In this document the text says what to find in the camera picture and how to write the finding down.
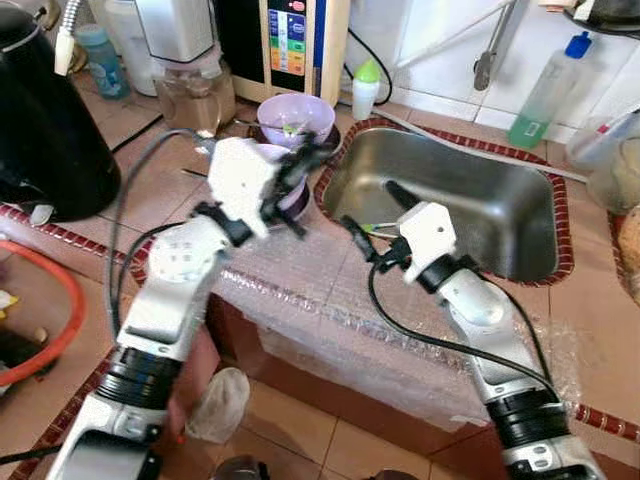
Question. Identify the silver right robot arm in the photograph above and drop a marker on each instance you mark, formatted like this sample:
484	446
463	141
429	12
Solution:
480	320

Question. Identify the clear plastic container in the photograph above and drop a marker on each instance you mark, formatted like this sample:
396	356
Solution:
610	170

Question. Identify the white blender with glass jar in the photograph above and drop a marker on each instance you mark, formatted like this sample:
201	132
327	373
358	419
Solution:
175	30

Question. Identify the teal plastic bottle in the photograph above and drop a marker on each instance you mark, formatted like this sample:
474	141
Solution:
105	70

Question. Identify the dark round plate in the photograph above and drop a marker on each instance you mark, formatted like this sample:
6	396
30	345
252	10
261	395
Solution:
255	132

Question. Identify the orange plastic basin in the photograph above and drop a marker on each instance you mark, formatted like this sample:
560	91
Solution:
78	300

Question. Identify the bagged bread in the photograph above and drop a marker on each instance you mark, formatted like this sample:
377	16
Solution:
630	250

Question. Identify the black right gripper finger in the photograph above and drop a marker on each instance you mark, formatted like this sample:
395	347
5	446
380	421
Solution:
400	193

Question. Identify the steel wall faucet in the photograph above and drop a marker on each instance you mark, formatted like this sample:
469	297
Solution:
485	70

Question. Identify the plain purple plastic bowl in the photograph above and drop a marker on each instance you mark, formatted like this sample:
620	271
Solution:
297	197

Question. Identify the water ionizer with button panel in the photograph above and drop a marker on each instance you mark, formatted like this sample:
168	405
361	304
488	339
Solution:
285	45

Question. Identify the bubble wrap sheet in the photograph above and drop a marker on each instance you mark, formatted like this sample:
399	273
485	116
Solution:
330	330

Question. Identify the small white bottle green cap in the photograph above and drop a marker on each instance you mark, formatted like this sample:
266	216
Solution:
366	98

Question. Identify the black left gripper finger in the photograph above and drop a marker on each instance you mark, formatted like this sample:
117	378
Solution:
310	148
321	158

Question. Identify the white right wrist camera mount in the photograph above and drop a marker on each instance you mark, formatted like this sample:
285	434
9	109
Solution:
428	235

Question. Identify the white foot cover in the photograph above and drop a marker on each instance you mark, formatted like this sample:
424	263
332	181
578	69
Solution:
220	405

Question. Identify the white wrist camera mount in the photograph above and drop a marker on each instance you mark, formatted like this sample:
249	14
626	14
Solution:
240	175
428	235

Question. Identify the white plastic jug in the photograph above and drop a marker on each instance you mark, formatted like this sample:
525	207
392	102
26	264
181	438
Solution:
128	30

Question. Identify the steel kitchen sink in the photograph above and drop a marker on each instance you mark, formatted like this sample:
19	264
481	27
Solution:
470	200

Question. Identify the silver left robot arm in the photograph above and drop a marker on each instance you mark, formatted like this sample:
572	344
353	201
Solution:
165	300

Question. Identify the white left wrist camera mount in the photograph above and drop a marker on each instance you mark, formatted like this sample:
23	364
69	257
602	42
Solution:
240	175

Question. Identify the dish soap bottle blue cap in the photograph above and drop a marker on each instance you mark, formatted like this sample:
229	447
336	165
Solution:
545	100

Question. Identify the black pan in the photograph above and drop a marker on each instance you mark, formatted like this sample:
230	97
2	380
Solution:
605	15

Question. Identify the purple bowl with scraps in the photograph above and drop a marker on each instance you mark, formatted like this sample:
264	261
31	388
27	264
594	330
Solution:
300	115

